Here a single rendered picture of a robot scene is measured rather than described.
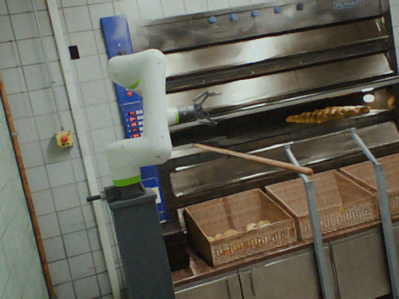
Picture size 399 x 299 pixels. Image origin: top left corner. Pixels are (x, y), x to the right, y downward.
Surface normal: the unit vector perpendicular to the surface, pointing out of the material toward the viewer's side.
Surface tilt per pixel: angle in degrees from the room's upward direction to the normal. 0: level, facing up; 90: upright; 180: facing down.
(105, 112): 90
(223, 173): 70
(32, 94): 90
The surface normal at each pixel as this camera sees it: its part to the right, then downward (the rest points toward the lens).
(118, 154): -0.25, 0.14
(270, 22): 0.27, 0.07
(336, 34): 0.19, -0.28
